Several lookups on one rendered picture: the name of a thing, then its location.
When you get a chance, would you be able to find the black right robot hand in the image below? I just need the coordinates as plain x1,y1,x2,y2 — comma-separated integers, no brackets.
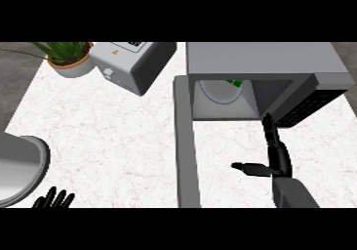
230,112,293,179

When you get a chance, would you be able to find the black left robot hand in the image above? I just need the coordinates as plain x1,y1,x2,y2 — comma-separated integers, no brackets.
29,186,76,209

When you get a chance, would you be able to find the white microwave turntable plate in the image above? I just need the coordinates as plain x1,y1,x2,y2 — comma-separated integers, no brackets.
197,80,244,105

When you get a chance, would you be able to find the grey round pot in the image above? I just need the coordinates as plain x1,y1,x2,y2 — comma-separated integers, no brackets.
0,130,51,209

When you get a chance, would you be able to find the grey microwave door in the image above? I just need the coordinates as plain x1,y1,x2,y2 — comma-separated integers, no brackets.
172,75,203,209

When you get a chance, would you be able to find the green milk carton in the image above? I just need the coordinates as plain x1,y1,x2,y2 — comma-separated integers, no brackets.
224,79,244,88

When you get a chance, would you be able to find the grey microwave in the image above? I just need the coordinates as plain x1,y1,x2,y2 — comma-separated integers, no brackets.
185,42,355,129

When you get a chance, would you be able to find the grey toaster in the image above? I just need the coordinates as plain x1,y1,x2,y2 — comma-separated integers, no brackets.
88,42,178,98

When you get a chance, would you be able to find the green potted plant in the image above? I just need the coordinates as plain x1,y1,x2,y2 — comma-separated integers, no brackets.
0,42,97,79

